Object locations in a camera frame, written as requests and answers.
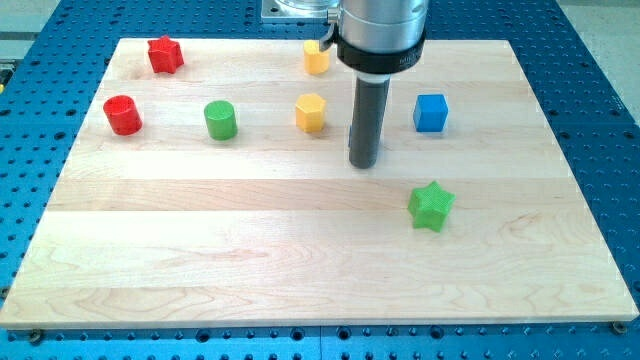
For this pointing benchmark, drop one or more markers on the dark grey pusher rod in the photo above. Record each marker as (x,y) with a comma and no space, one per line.
(368,114)

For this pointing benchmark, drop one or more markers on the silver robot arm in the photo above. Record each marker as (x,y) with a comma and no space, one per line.
(376,39)

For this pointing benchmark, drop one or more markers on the blue cube block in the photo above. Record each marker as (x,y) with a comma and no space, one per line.
(430,113)

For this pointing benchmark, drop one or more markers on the yellow hexagon block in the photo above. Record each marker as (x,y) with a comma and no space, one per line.
(310,112)

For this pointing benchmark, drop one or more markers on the yellow half-round block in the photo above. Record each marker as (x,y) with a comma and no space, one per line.
(315,60)

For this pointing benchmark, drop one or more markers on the green star block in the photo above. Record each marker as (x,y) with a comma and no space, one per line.
(430,206)

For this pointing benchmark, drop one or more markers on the green cylinder block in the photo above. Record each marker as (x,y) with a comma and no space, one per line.
(220,120)

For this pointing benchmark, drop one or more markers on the wooden board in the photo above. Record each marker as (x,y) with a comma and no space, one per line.
(168,227)

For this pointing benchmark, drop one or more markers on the red star block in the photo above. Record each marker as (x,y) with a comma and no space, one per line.
(165,55)

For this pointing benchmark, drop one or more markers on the red cylinder block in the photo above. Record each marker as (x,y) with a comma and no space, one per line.
(122,115)

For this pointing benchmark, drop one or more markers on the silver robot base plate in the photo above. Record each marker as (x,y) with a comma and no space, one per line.
(289,11)

